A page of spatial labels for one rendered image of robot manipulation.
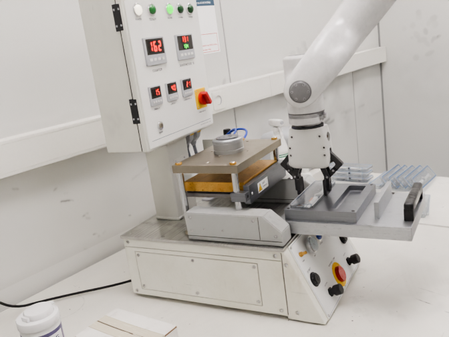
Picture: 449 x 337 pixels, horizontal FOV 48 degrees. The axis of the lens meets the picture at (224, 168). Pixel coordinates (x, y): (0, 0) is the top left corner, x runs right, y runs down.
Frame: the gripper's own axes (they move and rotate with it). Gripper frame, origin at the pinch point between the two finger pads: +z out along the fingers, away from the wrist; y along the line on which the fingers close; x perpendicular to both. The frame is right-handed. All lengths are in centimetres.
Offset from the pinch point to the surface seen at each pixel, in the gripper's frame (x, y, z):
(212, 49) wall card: -73, 64, -34
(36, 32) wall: 3, 78, -46
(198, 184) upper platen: 10.3, 26.0, -3.6
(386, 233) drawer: 11.1, -18.9, 6.0
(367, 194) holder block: -1.5, -12.5, 2.1
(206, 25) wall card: -71, 64, -44
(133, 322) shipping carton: 39, 28, 18
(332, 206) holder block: 6.7, -6.5, 2.2
